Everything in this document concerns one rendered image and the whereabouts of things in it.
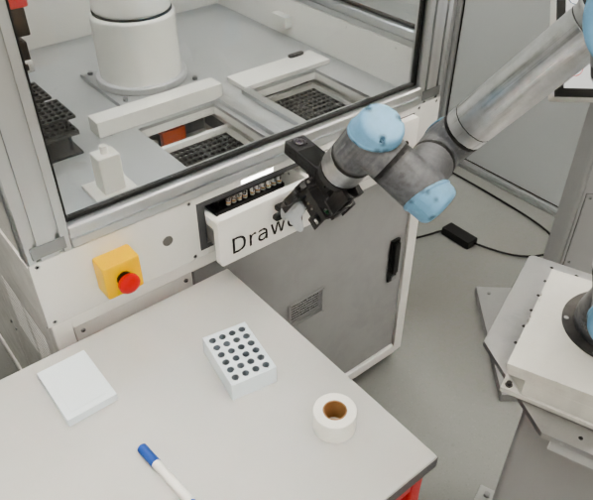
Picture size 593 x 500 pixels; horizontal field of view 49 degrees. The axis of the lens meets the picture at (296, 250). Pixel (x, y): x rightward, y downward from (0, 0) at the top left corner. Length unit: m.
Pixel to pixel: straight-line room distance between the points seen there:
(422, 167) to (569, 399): 0.44
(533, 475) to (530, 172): 1.81
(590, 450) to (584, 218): 1.03
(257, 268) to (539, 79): 0.77
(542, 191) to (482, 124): 1.99
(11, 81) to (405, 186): 0.58
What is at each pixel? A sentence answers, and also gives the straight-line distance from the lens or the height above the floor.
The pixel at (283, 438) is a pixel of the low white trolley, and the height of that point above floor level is 0.76.
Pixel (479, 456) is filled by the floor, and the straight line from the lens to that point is 2.05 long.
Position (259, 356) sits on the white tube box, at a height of 0.79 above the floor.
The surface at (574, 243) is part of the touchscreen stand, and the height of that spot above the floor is 0.44.
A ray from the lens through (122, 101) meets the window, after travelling 1.13.
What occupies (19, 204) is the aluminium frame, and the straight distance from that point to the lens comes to 1.11.
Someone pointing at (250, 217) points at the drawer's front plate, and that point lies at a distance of 1.26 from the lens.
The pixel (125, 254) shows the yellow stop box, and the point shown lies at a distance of 1.20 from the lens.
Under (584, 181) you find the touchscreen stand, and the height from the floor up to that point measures 0.66.
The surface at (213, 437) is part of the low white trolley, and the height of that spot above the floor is 0.76.
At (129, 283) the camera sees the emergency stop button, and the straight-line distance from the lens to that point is 1.18.
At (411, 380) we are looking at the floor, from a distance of 2.18.
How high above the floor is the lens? 1.65
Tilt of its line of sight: 39 degrees down
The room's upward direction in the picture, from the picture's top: straight up
